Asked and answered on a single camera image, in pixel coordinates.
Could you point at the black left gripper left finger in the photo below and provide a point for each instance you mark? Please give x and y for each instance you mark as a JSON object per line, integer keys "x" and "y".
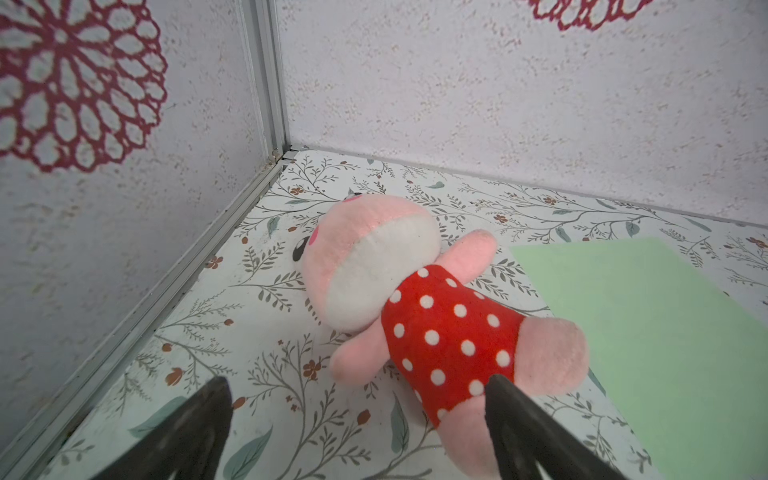
{"x": 188, "y": 444}

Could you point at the light green paper sheet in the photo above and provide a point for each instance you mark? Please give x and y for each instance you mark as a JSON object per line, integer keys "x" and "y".
{"x": 685, "y": 365}

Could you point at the pink plush red dotted dress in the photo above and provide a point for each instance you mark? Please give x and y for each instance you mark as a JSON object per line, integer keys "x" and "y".
{"x": 374, "y": 269}

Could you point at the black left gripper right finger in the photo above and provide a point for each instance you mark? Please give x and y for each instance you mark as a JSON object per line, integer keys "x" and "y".
{"x": 529, "y": 444}

